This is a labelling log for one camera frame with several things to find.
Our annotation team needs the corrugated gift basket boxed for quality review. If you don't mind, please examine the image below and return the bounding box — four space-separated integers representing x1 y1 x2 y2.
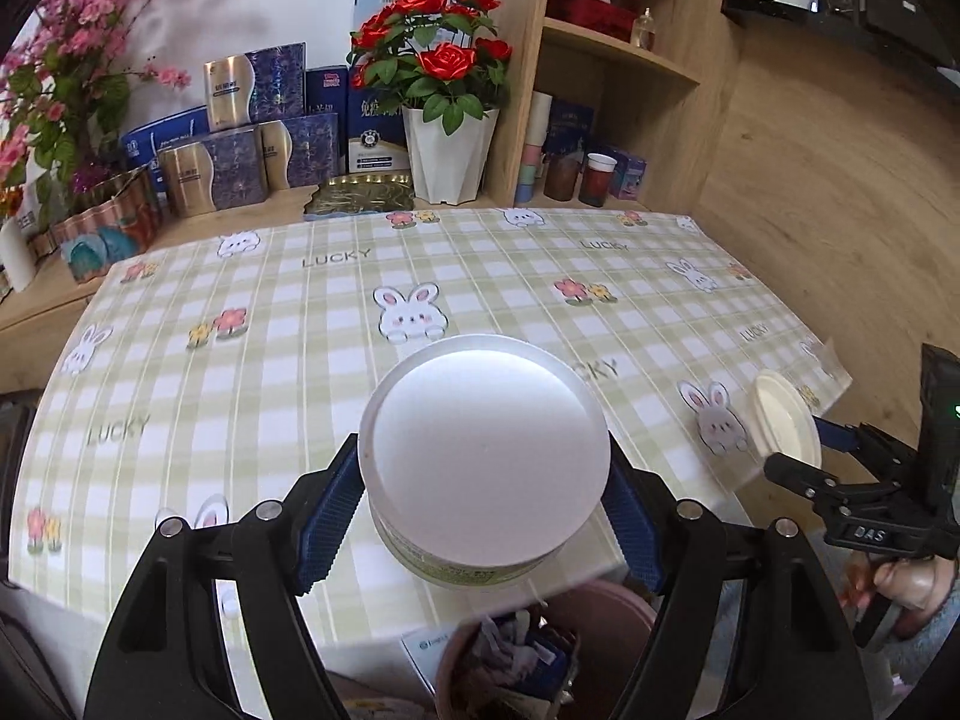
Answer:
49 165 164 284

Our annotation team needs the stack of blue gift boxes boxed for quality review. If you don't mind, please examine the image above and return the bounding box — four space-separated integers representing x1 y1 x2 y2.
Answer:
120 41 413 220

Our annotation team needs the black ledge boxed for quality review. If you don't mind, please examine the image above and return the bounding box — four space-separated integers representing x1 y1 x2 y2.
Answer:
724 0 960 80

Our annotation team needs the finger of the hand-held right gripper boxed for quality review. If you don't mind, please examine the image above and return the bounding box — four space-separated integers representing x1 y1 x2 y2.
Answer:
763 452 848 518
814 416 912 482

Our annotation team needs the red basket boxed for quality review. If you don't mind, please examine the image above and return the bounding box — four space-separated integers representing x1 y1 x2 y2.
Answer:
546 0 638 42

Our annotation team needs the light purple carton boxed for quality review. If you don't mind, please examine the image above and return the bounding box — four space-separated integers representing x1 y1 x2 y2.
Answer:
609 146 647 200

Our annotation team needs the cream bowl lid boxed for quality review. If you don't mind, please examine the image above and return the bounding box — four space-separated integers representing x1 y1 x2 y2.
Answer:
750 367 824 482

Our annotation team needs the white paper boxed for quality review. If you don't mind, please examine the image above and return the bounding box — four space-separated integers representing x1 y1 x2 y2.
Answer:
480 615 541 683

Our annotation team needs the wooden shelf unit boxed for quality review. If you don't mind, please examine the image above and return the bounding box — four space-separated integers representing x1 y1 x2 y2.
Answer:
474 0 740 212

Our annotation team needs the gold tray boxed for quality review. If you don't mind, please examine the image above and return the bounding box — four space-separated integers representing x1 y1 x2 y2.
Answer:
302 172 418 222

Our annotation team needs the person's right hand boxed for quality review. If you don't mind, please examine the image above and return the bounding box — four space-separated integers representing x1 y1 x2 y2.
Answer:
844 556 950 616

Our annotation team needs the orange flowers white vase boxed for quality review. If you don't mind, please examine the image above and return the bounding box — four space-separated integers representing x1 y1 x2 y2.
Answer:
0 184 37 293

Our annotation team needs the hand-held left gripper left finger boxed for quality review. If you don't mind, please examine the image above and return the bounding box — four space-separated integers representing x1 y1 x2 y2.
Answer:
84 431 368 720

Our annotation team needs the blue box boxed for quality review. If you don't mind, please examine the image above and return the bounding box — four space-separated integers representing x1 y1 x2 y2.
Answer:
517 611 580 698

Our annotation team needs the brown round trash bin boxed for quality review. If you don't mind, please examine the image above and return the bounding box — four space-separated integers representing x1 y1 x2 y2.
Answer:
433 577 661 720

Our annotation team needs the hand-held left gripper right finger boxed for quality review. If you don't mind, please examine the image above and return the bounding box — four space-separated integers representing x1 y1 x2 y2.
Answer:
600 435 875 720

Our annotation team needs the green checked bunny tablecloth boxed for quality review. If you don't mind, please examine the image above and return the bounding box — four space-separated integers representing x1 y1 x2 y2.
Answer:
0 206 856 650

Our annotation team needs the red jar with white lid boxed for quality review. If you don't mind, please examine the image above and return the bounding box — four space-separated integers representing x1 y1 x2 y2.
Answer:
579 152 617 207

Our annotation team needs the dark blue carton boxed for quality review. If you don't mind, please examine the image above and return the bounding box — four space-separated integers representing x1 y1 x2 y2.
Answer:
547 101 597 158

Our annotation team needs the white paper carton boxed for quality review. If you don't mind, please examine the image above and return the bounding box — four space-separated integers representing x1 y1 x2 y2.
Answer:
401 630 451 691

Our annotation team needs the pink blossom plant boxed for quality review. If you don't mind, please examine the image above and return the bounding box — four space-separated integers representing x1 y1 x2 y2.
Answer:
0 0 233 211

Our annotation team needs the red rose plant white pot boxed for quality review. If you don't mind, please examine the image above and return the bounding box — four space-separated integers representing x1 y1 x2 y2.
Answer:
346 0 515 205

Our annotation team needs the brown jar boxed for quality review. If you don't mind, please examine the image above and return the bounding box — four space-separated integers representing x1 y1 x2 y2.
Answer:
544 154 584 202

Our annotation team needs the cream paper bowl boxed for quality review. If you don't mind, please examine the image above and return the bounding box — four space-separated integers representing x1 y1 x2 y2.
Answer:
358 334 610 587

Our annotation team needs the pastel paper cup stack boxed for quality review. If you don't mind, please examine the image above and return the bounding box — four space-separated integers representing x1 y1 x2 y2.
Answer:
516 90 554 205

